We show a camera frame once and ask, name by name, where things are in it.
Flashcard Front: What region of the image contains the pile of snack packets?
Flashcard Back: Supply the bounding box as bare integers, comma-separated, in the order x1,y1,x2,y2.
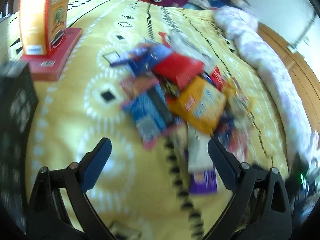
110,31,253,195

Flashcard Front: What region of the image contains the red flat box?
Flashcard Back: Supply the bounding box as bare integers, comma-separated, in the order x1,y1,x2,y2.
20,27,83,82

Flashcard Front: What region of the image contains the yellow patterned blanket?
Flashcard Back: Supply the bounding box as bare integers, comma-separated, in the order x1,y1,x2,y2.
0,0,295,240

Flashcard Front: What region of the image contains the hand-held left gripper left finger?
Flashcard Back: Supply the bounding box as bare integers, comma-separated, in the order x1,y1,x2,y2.
26,137,115,240

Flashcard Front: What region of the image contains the orange upright carton box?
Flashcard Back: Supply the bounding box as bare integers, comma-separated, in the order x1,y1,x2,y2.
19,0,72,56

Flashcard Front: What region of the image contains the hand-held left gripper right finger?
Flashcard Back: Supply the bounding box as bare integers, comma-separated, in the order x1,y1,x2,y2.
208,139,293,240

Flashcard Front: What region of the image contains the wooden bed frame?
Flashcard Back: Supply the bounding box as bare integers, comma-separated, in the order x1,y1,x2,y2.
257,22,320,130

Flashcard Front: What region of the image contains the white wall cable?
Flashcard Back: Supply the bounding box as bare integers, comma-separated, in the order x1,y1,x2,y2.
287,11,317,53

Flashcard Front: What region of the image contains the black printed box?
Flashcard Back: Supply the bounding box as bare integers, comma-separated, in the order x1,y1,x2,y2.
0,60,39,200

